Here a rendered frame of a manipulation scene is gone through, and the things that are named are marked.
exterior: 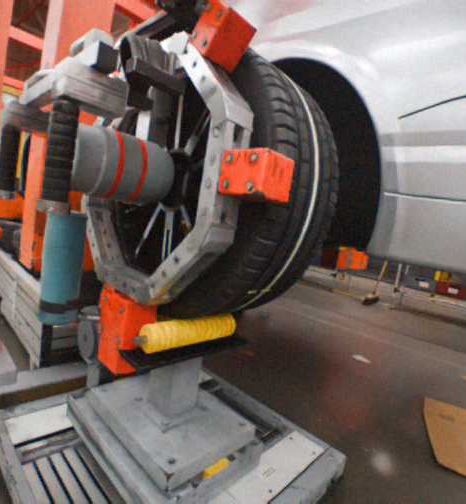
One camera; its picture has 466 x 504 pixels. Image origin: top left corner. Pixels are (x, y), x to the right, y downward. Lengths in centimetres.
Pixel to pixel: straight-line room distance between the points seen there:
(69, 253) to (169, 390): 43
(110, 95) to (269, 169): 25
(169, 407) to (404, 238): 73
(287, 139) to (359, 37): 53
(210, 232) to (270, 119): 22
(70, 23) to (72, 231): 72
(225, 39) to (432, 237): 59
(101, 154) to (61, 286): 32
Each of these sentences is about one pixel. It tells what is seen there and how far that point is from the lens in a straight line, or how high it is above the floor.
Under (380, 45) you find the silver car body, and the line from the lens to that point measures 101.
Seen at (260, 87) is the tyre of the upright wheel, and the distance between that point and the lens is 63.
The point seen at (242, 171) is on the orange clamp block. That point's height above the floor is 85.
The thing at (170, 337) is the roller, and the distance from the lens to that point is 69.
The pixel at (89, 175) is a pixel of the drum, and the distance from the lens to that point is 64.
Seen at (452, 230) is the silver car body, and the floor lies 83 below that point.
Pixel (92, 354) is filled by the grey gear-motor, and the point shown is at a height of 28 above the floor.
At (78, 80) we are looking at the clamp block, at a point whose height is 92.
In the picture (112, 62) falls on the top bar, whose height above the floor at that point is 96.
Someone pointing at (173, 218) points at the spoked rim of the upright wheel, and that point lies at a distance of 77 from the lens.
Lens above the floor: 78
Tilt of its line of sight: 6 degrees down
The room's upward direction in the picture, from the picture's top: 9 degrees clockwise
